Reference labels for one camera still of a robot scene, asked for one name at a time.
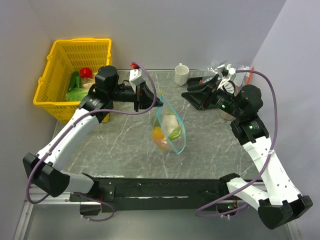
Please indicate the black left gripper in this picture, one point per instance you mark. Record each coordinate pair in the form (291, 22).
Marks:
(146, 100)

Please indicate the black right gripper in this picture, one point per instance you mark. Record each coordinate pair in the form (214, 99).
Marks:
(196, 98)

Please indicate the clear bag with blue zipper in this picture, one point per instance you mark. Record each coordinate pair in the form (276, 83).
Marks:
(179, 144)

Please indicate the yellow orange toy mango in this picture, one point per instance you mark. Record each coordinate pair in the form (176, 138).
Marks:
(159, 138)

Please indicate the white toy cauliflower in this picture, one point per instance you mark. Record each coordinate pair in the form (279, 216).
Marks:
(171, 126)

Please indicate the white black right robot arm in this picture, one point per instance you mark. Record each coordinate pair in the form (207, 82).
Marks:
(271, 192)

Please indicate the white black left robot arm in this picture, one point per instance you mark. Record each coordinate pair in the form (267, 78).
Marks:
(44, 169)

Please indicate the clear bag with red zipper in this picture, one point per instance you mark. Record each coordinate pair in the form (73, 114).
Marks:
(242, 72)

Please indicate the black rectangular tray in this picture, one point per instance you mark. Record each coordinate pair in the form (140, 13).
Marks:
(195, 81)

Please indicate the white ceramic mug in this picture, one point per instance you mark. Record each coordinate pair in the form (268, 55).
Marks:
(181, 74)

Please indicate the beige mug purple inside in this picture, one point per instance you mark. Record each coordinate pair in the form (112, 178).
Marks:
(226, 116)

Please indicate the pale yellow toy vegetable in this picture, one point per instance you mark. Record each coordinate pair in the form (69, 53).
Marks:
(86, 82)

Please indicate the red toy tomato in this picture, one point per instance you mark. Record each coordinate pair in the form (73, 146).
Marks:
(86, 72)

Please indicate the green toy lettuce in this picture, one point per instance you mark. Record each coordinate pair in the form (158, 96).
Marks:
(76, 94)

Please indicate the green toy chili pepper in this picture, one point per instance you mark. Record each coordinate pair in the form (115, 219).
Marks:
(78, 82)

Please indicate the green toy cucumber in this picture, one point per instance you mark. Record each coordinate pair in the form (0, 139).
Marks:
(72, 82)

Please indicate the yellow plastic basket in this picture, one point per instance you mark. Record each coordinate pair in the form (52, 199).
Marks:
(65, 57)

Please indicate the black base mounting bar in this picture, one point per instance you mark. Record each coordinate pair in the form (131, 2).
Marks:
(141, 194)

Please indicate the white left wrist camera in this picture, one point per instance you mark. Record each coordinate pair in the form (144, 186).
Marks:
(136, 75)

